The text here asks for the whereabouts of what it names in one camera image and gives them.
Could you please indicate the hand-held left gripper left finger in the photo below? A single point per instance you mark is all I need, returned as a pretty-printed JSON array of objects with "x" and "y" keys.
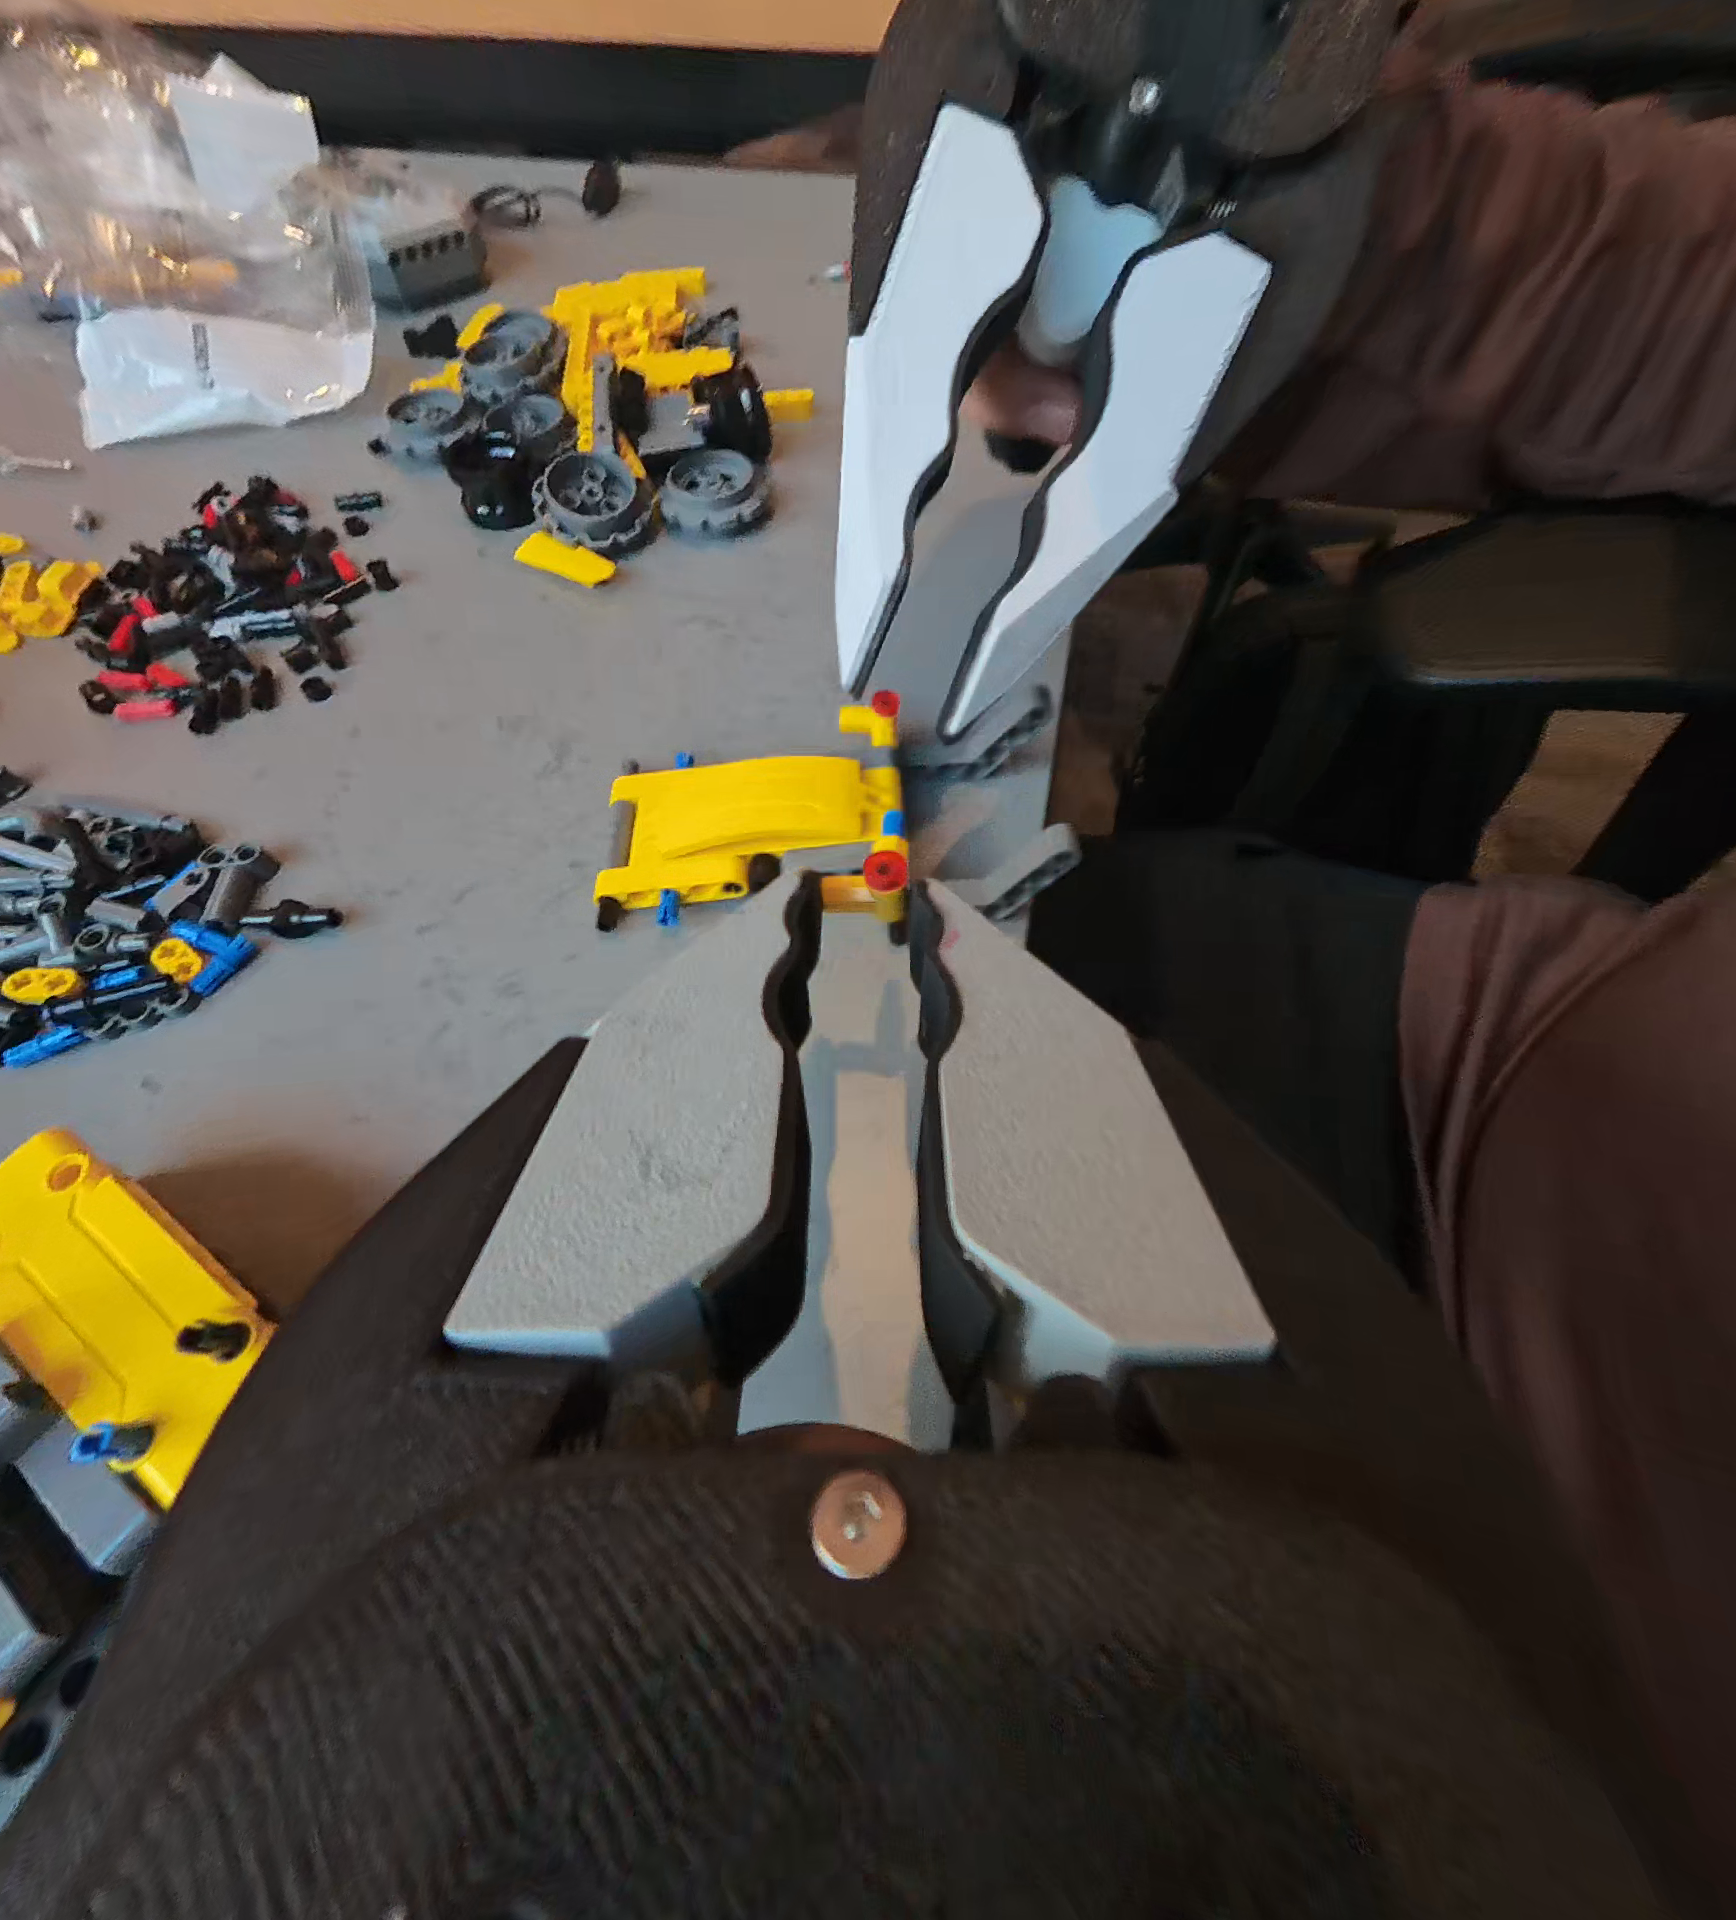
[{"x": 626, "y": 1185}]

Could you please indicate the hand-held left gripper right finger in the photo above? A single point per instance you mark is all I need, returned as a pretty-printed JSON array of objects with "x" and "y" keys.
[{"x": 1109, "y": 1200}]

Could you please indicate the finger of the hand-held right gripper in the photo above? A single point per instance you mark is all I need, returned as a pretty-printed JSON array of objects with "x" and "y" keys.
[
  {"x": 913, "y": 388},
  {"x": 1152, "y": 388}
]

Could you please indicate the yellow and grey brick assembly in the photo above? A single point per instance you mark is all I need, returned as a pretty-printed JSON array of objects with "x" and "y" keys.
[{"x": 734, "y": 811}]

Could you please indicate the grey desk with wooden edge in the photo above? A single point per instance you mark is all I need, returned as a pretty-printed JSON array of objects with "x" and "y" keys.
[{"x": 448, "y": 780}]

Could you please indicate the person's right hand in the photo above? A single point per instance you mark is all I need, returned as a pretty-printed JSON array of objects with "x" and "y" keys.
[{"x": 1024, "y": 407}]

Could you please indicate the small grey wheel hub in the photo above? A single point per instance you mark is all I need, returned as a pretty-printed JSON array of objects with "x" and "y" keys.
[{"x": 712, "y": 494}]

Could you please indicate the yellow grey brick chassis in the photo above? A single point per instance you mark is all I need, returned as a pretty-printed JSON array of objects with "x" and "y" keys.
[{"x": 614, "y": 330}]

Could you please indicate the yellow curved panel piece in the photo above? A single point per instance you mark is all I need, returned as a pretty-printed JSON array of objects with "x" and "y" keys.
[{"x": 566, "y": 558}]

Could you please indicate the black office chair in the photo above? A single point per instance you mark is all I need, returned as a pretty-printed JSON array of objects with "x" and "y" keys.
[{"x": 1589, "y": 615}]

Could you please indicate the grey battery box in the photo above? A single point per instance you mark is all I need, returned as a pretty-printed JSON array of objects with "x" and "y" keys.
[{"x": 420, "y": 245}]

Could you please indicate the black and yellow brick block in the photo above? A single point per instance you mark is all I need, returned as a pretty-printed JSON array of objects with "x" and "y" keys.
[{"x": 88, "y": 1292}]

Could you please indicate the pile of blue grey connectors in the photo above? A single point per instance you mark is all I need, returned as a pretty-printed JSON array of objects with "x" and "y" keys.
[{"x": 88, "y": 915}]

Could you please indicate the pile of black red pins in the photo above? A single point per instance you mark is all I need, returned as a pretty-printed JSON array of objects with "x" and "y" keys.
[{"x": 223, "y": 601}]

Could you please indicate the large crumpled plastic bag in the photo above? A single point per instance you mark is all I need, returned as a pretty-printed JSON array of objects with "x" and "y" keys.
[{"x": 117, "y": 211}]

